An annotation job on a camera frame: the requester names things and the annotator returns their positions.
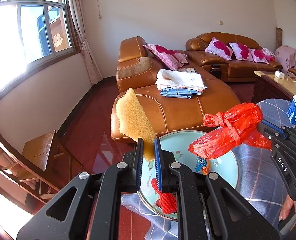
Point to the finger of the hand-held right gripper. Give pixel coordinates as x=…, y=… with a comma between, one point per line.
x=275, y=128
x=266, y=136

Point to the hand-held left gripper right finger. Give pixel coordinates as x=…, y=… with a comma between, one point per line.
x=157, y=165

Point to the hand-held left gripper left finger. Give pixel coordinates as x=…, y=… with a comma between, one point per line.
x=140, y=170

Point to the light blue giraffe print bucket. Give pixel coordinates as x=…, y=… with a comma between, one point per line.
x=182, y=150

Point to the red foam fruit net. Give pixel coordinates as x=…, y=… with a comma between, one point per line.
x=166, y=202

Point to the red plastic bag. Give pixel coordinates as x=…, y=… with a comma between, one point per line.
x=227, y=130

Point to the colourful foil wrapper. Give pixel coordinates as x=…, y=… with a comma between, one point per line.
x=202, y=166

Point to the yellow sponge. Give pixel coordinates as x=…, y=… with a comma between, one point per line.
x=133, y=115

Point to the person's right hand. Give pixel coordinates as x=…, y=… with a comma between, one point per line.
x=288, y=210

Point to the blue plaid tablecloth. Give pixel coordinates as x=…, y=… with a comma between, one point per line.
x=257, y=180

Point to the dark wooden coffee table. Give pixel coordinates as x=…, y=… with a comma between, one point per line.
x=267, y=90

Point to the white tissue box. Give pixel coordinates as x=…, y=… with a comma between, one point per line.
x=279, y=74

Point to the brown leather chaise sofa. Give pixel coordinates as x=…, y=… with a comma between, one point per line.
x=175, y=112

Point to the pink floral cloth cover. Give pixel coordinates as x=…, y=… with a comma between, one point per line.
x=286, y=57

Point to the pink floral pillow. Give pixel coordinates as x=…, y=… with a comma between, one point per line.
x=219, y=48
x=241, y=52
x=165, y=55
x=259, y=55

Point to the blue plaid folded cloth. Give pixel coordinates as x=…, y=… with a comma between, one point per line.
x=177, y=93

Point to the folded pink floral blanket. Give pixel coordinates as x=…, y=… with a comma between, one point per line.
x=269, y=53

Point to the white folded cloth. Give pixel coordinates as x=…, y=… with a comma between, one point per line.
x=180, y=80

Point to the tall brown patterned cylinder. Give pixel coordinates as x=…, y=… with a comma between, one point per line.
x=279, y=37

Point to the checked cloth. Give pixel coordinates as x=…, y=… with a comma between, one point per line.
x=186, y=70

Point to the wooden chair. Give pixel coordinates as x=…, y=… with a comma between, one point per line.
x=38, y=150

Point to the beige curtain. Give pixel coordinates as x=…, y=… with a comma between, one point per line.
x=88, y=42

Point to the red paper window decoration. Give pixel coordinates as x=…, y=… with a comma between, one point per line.
x=58, y=40

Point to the white air conditioner pipe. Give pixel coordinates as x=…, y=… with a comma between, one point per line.
x=98, y=5

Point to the window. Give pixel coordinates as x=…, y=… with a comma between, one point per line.
x=33, y=30

